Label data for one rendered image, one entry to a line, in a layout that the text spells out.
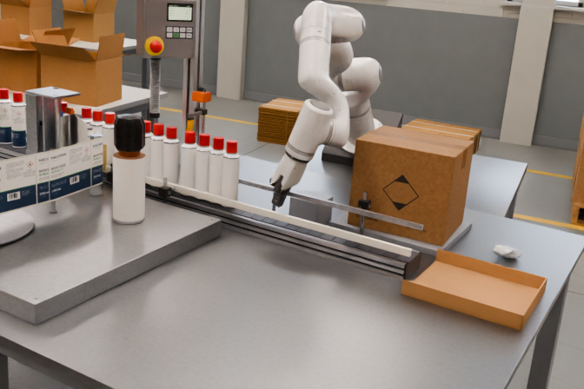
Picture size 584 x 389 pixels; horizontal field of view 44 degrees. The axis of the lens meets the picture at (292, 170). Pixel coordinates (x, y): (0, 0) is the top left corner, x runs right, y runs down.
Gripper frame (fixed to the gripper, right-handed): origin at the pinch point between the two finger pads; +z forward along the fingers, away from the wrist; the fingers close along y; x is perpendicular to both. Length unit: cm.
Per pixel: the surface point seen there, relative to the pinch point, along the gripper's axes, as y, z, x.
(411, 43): -535, 67, -155
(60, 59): -97, 61, -186
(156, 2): -2, -32, -64
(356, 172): -17.8, -12.5, 12.2
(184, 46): -9, -21, -54
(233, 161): 1.8, -2.7, -17.4
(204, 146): 1.0, -1.1, -28.8
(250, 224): 4.9, 9.6, -2.9
